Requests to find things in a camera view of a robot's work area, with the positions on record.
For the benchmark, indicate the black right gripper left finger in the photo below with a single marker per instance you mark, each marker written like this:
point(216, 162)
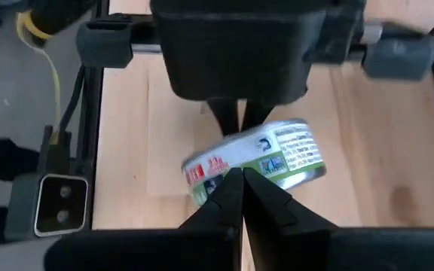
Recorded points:
point(145, 250)

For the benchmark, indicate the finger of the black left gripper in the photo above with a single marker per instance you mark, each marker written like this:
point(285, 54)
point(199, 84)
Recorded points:
point(256, 114)
point(225, 116)

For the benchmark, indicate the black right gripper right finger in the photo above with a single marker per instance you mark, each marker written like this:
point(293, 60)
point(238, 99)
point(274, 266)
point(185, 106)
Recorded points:
point(334, 250)

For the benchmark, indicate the green label tuna can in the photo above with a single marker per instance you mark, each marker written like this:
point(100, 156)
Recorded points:
point(277, 150)

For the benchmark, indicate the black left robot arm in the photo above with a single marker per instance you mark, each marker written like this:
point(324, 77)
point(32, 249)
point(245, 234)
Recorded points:
point(62, 15)

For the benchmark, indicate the grey table-level camera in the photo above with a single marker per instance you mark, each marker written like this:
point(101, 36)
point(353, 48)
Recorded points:
point(60, 203)

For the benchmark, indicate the black aluminium table frame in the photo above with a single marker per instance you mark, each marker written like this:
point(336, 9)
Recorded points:
point(94, 113)

